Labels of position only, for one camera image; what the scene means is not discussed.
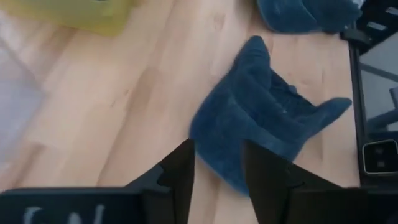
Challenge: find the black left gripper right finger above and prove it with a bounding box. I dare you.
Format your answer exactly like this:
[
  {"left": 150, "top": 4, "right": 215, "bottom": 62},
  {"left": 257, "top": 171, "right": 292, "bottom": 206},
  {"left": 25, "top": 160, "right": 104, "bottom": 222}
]
[{"left": 243, "top": 141, "right": 369, "bottom": 224}]

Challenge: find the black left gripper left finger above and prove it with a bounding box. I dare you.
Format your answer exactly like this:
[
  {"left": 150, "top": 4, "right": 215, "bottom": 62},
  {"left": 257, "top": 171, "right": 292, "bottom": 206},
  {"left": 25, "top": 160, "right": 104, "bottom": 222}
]
[{"left": 124, "top": 139, "right": 196, "bottom": 224}]

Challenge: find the black box with white rim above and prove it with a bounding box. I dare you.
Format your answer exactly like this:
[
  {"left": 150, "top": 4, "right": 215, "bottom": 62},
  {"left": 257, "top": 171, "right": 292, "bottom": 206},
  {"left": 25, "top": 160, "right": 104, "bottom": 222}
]
[{"left": 361, "top": 139, "right": 398, "bottom": 175}]

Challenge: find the yellow translucent plastic bin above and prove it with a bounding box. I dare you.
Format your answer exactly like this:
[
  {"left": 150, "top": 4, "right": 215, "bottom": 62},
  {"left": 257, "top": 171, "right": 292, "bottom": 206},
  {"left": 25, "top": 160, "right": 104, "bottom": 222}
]
[{"left": 0, "top": 0, "right": 138, "bottom": 37}]

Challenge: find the black table frame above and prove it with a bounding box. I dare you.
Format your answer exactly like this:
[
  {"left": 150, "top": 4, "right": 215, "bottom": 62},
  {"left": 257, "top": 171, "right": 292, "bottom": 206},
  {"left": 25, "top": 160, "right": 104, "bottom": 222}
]
[{"left": 340, "top": 0, "right": 398, "bottom": 188}]

